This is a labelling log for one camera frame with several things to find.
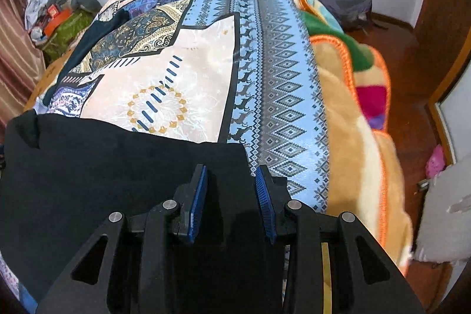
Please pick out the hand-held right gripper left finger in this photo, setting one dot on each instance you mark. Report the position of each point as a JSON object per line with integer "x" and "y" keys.
{"x": 197, "y": 203}

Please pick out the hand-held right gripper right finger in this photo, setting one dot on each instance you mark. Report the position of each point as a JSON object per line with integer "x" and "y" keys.
{"x": 265, "y": 203}

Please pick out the black pants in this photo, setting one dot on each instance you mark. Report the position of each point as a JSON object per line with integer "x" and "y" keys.
{"x": 92, "y": 181}

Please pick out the colourful plush blanket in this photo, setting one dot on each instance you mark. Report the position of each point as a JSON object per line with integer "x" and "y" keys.
{"x": 349, "y": 152}

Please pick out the blue patchwork quilt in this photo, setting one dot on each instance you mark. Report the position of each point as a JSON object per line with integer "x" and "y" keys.
{"x": 206, "y": 78}

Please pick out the pink cloth item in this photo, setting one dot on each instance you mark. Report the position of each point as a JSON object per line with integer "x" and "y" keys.
{"x": 436, "y": 161}

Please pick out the white appliance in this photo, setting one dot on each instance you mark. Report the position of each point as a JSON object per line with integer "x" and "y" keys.
{"x": 449, "y": 218}

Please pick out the white wardrobe door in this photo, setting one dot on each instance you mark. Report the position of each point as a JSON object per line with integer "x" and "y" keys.
{"x": 458, "y": 122}

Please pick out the grey backpack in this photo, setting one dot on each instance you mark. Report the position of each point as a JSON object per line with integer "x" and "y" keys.
{"x": 346, "y": 10}

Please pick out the orange box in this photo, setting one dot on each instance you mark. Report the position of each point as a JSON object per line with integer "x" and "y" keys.
{"x": 57, "y": 23}

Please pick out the striped pink curtain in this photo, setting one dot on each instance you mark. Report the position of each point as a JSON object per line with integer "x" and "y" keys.
{"x": 16, "y": 60}

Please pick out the small red box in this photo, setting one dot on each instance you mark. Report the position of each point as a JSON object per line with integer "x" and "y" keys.
{"x": 54, "y": 10}

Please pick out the light blue cloth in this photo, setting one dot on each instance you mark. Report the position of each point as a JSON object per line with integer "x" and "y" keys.
{"x": 35, "y": 7}

